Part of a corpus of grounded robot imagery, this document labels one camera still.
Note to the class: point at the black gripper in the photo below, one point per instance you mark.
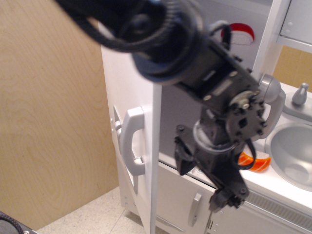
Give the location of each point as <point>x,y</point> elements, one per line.
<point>219,163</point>

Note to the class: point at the silver fridge door handle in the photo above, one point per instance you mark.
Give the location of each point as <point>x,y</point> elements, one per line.
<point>133,122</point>

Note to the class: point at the white toy fridge door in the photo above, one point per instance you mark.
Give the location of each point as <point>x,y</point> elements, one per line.
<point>127,89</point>

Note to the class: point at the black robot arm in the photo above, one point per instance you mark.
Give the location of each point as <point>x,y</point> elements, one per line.
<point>171,44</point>

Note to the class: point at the white lower freezer door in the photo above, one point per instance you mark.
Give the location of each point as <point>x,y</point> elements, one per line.
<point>175,194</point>

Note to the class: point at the orange salmon sushi toy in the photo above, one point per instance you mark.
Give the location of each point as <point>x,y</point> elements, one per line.
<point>262,162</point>

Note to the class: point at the white toy kitchen counter unit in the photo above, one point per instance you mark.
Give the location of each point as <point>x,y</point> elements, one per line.
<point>273,207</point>

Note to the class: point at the grey toy sink basin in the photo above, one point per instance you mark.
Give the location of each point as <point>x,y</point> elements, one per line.
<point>290,148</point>

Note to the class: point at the grey ice dispenser panel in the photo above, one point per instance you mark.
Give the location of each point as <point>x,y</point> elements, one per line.
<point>117,124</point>

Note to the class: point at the grey toy faucet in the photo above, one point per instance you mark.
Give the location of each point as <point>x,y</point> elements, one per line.
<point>298,104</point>

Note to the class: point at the red tuna sushi toy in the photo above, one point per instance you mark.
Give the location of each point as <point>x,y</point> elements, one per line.
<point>241,34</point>

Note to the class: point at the white upper cabinet shelf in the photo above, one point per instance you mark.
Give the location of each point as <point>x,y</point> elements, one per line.
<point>296,30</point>

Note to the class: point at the silver lower door handle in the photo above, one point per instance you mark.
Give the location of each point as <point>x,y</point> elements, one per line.
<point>194,209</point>

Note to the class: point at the black base plate corner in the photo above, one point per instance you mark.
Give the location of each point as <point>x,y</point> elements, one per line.
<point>9,225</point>

